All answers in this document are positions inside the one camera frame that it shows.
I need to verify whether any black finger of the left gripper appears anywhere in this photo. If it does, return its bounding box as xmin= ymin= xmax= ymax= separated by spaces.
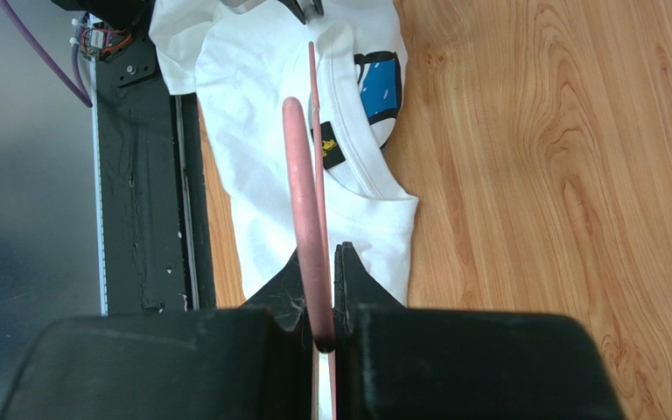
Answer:
xmin=278 ymin=0 xmax=325 ymax=25

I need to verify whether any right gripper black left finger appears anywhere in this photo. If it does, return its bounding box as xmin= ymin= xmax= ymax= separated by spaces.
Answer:
xmin=0 ymin=256 xmax=313 ymax=419

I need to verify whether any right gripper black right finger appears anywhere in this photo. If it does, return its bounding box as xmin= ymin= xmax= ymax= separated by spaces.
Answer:
xmin=334 ymin=242 xmax=624 ymax=419

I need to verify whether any white flower print t-shirt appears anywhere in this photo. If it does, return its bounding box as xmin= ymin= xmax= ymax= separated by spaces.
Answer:
xmin=148 ymin=0 xmax=420 ymax=420

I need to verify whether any pink wire hanger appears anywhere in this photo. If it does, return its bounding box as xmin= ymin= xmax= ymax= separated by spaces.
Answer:
xmin=282 ymin=42 xmax=337 ymax=419

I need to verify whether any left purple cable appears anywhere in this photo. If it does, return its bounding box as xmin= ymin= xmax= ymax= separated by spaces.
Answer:
xmin=0 ymin=0 xmax=95 ymax=109

